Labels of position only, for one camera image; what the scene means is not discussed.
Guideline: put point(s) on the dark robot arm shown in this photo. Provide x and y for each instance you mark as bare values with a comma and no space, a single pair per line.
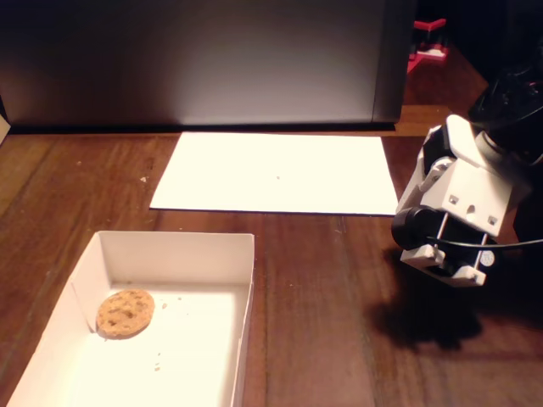
509,93

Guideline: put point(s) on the white paper sheet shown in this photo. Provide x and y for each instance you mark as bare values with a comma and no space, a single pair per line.
254,178

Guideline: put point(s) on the red and white plastic stand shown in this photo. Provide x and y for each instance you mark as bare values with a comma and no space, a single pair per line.
428,55

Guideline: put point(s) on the large dark cabinet box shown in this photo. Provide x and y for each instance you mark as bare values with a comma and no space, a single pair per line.
169,63

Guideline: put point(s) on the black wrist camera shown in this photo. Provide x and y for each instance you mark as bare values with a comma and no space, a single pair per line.
413,229

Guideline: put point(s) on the white open cardboard box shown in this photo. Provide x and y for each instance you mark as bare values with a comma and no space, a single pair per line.
191,339

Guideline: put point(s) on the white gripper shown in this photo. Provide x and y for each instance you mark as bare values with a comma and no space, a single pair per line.
429,183

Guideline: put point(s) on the cream board edge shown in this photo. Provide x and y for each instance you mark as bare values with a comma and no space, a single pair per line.
3,127

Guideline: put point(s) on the round chocolate chip cookie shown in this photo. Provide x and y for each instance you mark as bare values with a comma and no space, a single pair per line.
125,313

